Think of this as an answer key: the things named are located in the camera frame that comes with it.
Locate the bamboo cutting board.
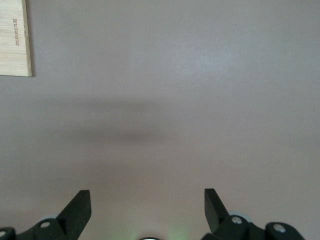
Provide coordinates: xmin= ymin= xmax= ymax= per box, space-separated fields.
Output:
xmin=0 ymin=0 xmax=34 ymax=78

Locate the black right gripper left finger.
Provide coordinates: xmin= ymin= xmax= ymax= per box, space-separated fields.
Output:
xmin=0 ymin=189 xmax=92 ymax=240

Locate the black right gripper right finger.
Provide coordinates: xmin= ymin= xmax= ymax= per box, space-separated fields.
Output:
xmin=201 ymin=188 xmax=305 ymax=240

